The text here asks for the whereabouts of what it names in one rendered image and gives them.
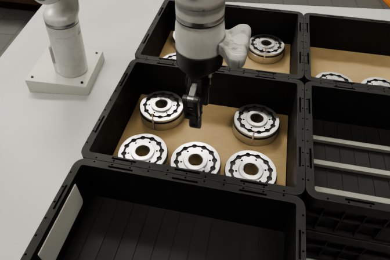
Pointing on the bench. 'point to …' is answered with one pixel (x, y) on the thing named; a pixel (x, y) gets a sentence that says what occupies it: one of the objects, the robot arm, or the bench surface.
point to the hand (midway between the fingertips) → (199, 109)
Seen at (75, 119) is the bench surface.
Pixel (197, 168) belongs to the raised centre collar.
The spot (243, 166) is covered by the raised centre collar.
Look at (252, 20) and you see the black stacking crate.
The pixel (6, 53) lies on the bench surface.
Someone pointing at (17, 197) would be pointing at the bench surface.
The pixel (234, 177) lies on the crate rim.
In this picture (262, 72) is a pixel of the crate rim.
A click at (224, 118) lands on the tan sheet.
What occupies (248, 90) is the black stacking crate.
